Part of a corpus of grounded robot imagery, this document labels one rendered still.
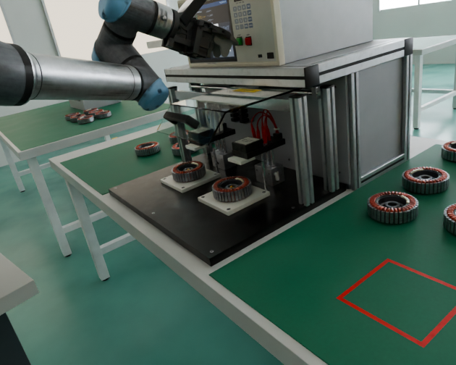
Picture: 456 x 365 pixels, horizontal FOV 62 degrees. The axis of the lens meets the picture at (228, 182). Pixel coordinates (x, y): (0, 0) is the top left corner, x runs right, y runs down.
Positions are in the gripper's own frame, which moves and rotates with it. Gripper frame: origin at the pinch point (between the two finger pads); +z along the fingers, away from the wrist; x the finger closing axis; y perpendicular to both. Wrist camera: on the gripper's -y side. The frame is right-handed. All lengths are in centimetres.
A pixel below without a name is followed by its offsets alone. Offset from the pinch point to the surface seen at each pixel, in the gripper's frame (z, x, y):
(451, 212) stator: 27, 53, 32
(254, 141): 8.6, 6.5, 25.4
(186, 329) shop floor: 34, -43, 115
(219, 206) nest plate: 1.0, 6.5, 44.2
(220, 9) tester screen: -1.9, -6.5, -8.3
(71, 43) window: 74, -468, -47
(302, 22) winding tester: 9.2, 14.5, -6.3
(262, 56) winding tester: 3.7, 8.5, 3.6
